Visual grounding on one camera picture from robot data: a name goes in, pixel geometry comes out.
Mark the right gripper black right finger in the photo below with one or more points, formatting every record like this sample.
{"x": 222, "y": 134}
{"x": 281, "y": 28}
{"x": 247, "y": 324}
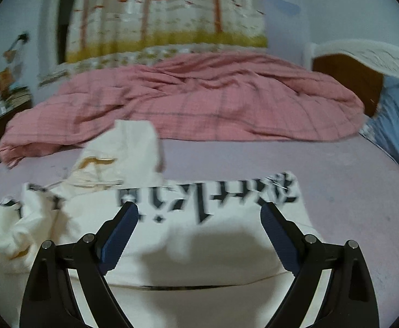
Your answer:
{"x": 331, "y": 284}

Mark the white zip hoodie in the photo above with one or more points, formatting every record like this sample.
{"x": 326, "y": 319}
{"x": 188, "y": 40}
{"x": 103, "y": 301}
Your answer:
{"x": 198, "y": 257}

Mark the pink bed sheet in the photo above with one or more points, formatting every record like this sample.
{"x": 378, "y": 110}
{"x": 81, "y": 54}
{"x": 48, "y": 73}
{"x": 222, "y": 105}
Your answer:
{"x": 350, "y": 190}

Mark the blue floral pillow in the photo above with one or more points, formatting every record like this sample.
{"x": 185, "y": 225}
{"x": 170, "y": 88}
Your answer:
{"x": 383, "y": 128}

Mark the white carved headboard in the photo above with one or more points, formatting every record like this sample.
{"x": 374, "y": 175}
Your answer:
{"x": 358, "y": 64}

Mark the pink plaid quilt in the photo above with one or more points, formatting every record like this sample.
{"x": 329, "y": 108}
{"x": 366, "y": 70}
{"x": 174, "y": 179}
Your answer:
{"x": 212, "y": 96}

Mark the pink desk lamp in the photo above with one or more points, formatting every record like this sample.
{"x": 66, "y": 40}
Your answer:
{"x": 10, "y": 53}

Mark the tree print curtain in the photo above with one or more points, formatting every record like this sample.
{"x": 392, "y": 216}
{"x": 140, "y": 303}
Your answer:
{"x": 111, "y": 33}

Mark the window frame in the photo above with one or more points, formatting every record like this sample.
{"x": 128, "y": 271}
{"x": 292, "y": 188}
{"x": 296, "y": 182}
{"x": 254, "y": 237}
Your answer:
{"x": 53, "y": 28}

